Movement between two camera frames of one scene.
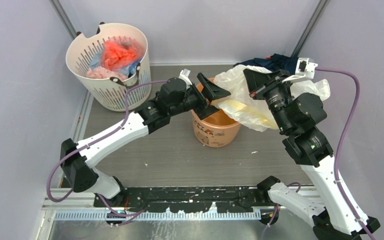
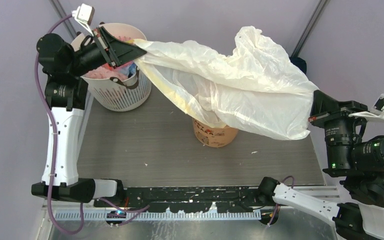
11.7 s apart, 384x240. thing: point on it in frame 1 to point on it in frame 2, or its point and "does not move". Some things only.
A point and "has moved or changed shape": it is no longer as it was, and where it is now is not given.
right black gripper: x=259 y=83 to x=322 y=105
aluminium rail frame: x=83 y=209 does not move
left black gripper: x=207 y=109 to x=118 y=52
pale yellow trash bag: x=254 y=110 has moved or changed shape
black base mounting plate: x=186 y=199 does not move
